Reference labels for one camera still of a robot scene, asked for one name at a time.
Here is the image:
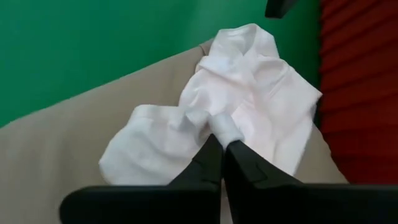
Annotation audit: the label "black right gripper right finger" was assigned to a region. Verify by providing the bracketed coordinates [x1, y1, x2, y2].
[223, 139, 398, 224]

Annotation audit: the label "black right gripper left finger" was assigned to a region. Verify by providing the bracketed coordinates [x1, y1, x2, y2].
[58, 134, 224, 224]

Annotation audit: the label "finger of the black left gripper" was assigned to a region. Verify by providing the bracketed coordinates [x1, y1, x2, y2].
[264, 0, 300, 19]

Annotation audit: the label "white garment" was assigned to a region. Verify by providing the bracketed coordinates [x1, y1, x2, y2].
[98, 23, 323, 187]

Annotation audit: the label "beige shorts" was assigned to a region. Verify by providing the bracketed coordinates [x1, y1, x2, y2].
[0, 39, 349, 224]

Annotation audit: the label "red plastic laundry basket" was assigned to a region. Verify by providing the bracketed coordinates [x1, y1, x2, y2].
[317, 0, 398, 185]

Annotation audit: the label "green table mat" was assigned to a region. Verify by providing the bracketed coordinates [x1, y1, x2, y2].
[0, 0, 322, 128]

